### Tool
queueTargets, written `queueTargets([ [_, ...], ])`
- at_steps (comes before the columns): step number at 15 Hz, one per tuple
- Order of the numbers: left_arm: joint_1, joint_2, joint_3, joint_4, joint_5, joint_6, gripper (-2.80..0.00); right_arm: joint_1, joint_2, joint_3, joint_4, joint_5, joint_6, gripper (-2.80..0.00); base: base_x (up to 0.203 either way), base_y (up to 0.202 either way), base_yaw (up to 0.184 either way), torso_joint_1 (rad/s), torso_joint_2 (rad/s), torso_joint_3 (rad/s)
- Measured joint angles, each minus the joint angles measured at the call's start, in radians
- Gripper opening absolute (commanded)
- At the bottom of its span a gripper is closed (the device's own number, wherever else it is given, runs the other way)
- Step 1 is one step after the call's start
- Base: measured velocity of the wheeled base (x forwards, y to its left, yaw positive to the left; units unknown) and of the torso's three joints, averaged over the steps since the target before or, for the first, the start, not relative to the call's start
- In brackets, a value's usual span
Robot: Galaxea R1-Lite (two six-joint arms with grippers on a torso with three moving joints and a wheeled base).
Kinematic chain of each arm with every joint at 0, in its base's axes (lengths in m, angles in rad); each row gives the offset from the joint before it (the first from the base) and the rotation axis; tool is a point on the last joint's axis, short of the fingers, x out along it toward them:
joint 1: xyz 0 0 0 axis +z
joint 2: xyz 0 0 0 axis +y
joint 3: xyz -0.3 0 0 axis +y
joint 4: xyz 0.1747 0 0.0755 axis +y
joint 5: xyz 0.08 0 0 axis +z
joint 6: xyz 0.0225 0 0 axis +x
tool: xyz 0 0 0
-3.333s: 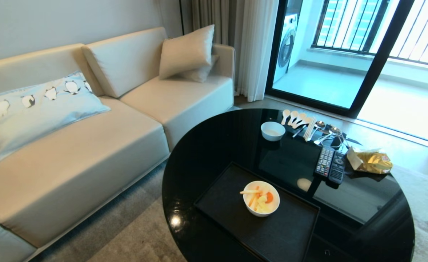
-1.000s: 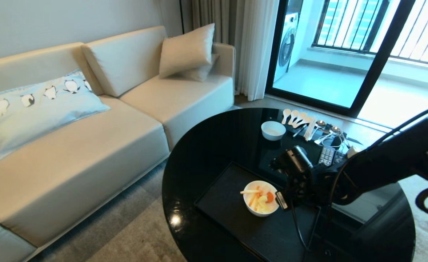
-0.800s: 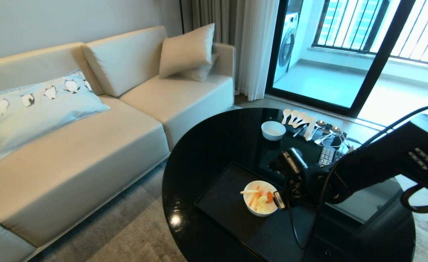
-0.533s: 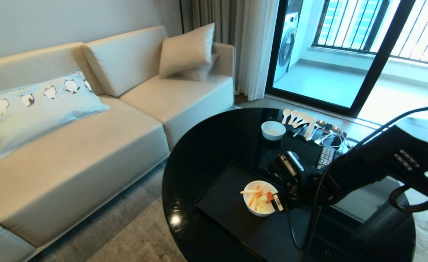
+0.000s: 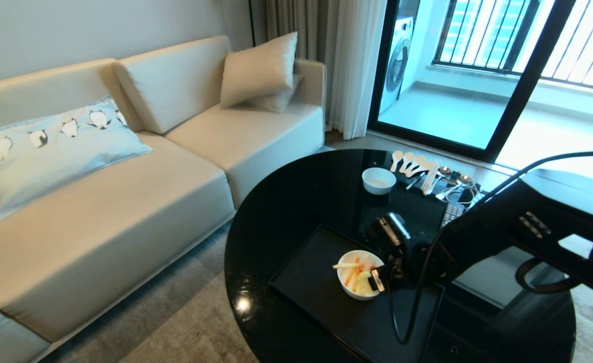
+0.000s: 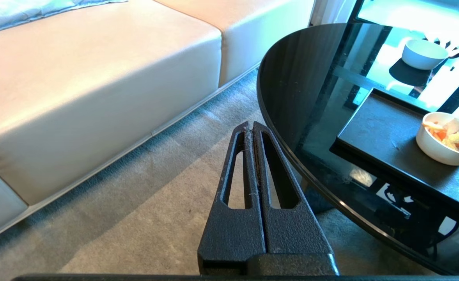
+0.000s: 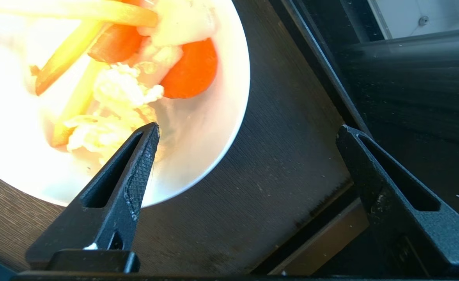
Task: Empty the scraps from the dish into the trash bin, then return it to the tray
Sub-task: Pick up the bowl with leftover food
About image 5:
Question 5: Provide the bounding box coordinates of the metal spoon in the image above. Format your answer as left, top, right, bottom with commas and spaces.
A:
447, 174, 474, 195

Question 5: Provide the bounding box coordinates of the beige sofa back cushion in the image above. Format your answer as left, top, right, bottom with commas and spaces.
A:
112, 35, 234, 135

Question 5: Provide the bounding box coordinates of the orange carrot stick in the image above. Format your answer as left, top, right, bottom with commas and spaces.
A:
346, 258, 361, 291

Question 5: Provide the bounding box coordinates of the empty white bowl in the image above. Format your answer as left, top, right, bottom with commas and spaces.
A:
362, 167, 397, 196

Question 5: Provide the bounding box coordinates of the large beige throw pillow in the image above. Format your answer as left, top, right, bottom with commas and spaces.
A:
220, 32, 299, 109

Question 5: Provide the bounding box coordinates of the pale wooden chopstick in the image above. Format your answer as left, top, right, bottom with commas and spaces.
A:
422, 161, 437, 195
425, 161, 441, 196

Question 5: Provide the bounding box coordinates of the small beige throw pillow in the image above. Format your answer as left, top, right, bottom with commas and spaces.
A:
247, 74, 305, 114

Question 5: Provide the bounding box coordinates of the white washing machine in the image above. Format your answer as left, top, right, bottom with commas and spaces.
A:
379, 15, 416, 114

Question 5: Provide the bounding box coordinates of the black rectangular tray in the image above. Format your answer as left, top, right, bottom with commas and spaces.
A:
269, 224, 445, 363

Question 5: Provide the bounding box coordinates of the grey rug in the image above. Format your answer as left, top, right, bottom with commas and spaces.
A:
39, 222, 259, 363

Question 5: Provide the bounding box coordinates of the black balcony railing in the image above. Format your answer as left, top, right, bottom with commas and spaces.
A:
432, 0, 593, 95

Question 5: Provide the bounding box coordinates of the grey curtain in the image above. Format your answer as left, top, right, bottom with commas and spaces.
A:
265, 0, 348, 62

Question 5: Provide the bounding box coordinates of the white bowl with food scraps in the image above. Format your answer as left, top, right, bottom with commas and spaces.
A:
337, 250, 385, 301

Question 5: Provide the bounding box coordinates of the beige sofa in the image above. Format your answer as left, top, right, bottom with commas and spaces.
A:
0, 35, 327, 363

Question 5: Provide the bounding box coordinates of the black sliding door frame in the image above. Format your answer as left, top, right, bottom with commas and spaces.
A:
367, 0, 577, 163

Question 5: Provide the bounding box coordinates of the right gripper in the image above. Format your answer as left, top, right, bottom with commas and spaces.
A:
370, 241, 426, 294

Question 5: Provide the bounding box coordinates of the light blue penguin pillow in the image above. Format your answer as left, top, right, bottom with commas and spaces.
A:
0, 95, 154, 225

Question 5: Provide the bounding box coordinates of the white sheer curtain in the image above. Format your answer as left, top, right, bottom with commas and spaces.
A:
325, 0, 388, 141

